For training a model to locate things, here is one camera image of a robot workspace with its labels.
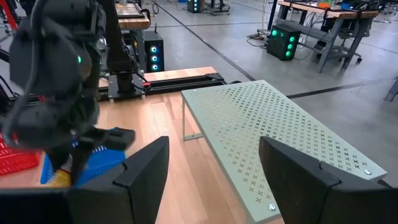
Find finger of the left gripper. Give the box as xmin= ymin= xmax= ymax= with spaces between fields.
xmin=90 ymin=127 xmax=136 ymax=151
xmin=48 ymin=141 xmax=94 ymax=186

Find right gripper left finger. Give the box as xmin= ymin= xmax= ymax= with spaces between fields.
xmin=67 ymin=136 xmax=170 ymax=224

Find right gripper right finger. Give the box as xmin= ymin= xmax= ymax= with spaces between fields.
xmin=259 ymin=136 xmax=398 ymax=224

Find blue plastic basket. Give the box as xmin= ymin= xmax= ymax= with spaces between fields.
xmin=40 ymin=126 xmax=127 ymax=187

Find yellow packet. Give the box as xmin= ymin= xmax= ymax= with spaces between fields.
xmin=48 ymin=169 xmax=73 ymax=188

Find red plastic basket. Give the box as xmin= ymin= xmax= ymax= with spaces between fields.
xmin=0 ymin=133 xmax=43 ymax=177

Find green perforated metal shelf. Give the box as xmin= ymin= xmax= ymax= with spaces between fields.
xmin=181 ymin=80 xmax=388 ymax=224

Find computer tower blue lights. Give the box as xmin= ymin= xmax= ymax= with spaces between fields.
xmin=143 ymin=30 xmax=165 ymax=73

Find wooden table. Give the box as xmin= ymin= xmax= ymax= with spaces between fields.
xmin=114 ymin=2 xmax=152 ymax=31

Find grey metal leg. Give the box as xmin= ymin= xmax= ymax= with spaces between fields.
xmin=382 ymin=77 xmax=398 ymax=102

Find small lit computer tower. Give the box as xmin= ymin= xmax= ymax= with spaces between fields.
xmin=187 ymin=0 xmax=202 ymax=14

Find computer tower green lights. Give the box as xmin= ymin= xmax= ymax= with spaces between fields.
xmin=266 ymin=24 xmax=302 ymax=62

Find black wheeled base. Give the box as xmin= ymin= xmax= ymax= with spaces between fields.
xmin=203 ymin=0 xmax=231 ymax=16

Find grey-legged wooden workbench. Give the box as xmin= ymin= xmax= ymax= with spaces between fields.
xmin=275 ymin=0 xmax=380 ymax=74

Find floor cable bundle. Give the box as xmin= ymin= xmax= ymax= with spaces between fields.
xmin=247 ymin=29 xmax=269 ymax=49

